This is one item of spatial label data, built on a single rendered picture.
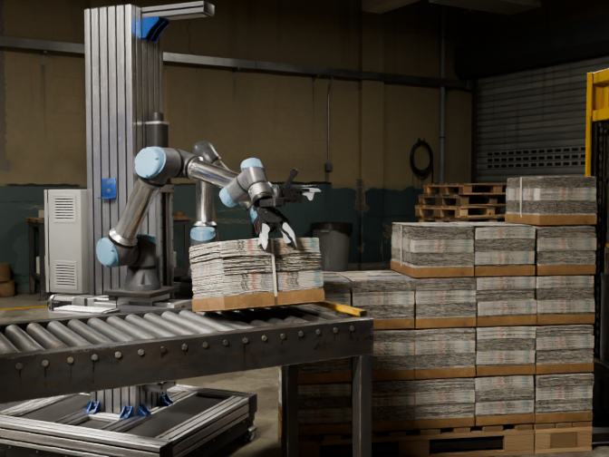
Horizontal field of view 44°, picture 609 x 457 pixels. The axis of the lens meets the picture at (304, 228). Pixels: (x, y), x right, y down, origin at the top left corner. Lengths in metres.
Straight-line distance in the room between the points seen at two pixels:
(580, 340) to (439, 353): 0.69
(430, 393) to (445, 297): 0.44
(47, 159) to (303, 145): 3.56
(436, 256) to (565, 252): 0.62
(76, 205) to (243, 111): 7.14
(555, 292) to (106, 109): 2.20
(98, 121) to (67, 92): 6.23
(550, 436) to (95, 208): 2.34
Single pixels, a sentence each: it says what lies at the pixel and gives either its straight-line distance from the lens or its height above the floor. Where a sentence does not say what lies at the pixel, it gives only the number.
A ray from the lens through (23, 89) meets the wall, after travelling 9.62.
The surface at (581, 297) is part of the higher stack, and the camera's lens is 3.76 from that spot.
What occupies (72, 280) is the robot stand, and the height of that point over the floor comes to 0.82.
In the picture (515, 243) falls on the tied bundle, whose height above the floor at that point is 0.98.
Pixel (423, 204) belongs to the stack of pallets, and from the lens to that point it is 10.19.
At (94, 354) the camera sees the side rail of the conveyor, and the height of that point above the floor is 0.78.
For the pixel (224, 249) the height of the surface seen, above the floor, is 1.04.
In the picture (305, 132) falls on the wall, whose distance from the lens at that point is 10.94.
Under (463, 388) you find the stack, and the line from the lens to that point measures 3.60.
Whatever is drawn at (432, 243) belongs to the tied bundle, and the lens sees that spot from 3.44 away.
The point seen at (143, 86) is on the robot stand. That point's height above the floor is 1.69.
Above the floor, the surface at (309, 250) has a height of 1.02.
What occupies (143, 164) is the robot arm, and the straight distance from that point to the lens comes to 2.89.
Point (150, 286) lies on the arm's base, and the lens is 3.16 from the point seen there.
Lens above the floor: 1.23
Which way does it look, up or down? 3 degrees down
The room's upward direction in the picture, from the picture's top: straight up
